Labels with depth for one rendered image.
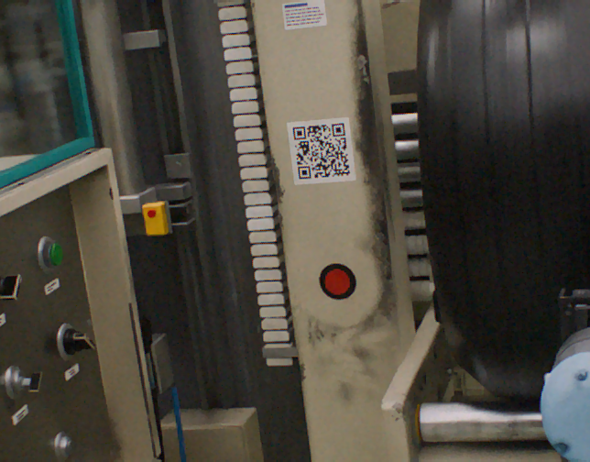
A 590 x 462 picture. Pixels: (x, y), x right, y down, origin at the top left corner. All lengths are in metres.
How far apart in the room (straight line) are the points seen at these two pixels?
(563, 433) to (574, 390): 0.03
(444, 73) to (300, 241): 0.34
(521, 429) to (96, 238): 0.52
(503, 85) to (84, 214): 0.48
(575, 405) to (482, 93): 0.41
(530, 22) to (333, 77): 0.29
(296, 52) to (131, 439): 0.49
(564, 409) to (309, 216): 0.63
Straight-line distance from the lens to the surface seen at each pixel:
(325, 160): 1.42
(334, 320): 1.47
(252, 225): 1.47
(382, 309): 1.45
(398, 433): 1.38
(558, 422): 0.89
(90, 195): 1.35
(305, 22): 1.40
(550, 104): 1.18
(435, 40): 1.24
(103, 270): 1.37
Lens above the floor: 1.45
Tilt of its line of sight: 13 degrees down
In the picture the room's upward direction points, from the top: 7 degrees counter-clockwise
